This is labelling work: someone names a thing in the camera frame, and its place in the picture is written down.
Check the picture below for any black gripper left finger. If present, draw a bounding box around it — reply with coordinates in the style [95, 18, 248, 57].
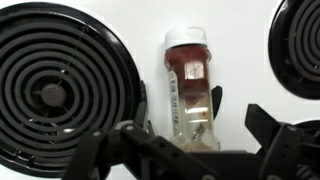
[63, 123, 214, 180]

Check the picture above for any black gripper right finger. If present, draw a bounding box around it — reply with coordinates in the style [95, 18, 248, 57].
[245, 104, 320, 180]

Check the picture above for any clear ketchup bottle white cap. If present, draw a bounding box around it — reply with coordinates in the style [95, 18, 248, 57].
[164, 27, 220, 152]

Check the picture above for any front left coil burner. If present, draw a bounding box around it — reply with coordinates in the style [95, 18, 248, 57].
[0, 2, 146, 178]

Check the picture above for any coil burner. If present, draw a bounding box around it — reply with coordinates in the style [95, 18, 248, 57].
[268, 0, 320, 100]
[0, 2, 146, 178]

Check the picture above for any front right coil burner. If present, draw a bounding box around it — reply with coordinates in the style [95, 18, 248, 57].
[268, 0, 320, 100]

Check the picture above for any white electric stove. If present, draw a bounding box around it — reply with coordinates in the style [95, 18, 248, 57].
[0, 0, 320, 180]

